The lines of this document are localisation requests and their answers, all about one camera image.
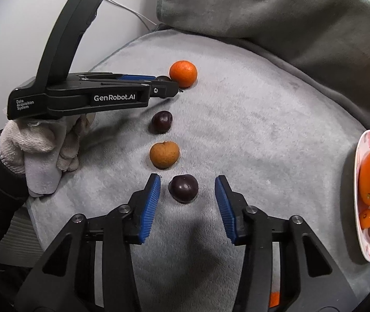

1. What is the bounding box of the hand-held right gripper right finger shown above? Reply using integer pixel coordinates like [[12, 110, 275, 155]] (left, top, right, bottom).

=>
[[215, 175, 358, 312]]

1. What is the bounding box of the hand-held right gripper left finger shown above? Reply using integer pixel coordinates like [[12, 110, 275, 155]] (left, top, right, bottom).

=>
[[14, 173, 161, 312]]

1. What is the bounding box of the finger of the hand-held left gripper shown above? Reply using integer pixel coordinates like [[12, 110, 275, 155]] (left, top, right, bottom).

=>
[[148, 81, 179, 102], [71, 72, 158, 83]]

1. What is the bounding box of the mandarin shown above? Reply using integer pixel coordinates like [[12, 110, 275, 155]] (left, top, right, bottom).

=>
[[169, 60, 198, 88]]

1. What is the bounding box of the brown longan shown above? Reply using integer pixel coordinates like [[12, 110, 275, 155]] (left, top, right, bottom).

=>
[[149, 141, 180, 169]]

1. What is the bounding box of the small kumquat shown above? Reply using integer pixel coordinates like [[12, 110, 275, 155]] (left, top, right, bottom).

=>
[[358, 209, 370, 229]]

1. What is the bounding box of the person's left hand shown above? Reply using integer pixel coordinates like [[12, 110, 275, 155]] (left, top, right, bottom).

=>
[[0, 112, 96, 173]]

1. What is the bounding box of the light grey blanket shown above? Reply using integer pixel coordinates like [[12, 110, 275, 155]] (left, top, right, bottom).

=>
[[25, 28, 370, 312]]

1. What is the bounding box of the folded dark grey blanket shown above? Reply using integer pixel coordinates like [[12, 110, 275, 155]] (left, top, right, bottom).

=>
[[155, 0, 370, 131]]

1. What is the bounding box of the white cable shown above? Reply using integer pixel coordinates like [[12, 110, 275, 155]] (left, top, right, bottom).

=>
[[68, 0, 158, 28]]

